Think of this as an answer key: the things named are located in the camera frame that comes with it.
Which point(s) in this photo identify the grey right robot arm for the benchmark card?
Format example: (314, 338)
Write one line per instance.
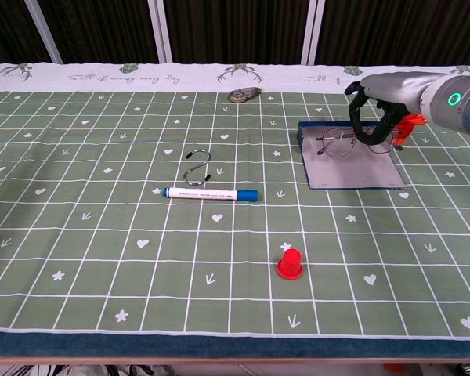
(466, 105)

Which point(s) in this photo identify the white blue marker pen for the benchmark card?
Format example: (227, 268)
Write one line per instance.
(203, 194)

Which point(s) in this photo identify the white partition post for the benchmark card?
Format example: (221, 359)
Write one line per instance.
(158, 31)
(43, 31)
(312, 31)

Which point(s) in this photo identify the green grid tablecloth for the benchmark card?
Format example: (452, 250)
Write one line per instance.
(102, 235)

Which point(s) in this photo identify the grey pouch blue edge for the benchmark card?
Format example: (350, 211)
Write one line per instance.
(352, 172)

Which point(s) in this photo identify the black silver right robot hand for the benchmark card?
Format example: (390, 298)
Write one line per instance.
(391, 90)

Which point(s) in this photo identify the metal S hook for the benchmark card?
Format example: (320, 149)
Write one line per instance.
(208, 156)

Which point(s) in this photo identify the eyeglasses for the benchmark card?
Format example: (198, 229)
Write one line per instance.
(324, 138)

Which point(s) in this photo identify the red bottle cap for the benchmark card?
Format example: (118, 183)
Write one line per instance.
(290, 266)

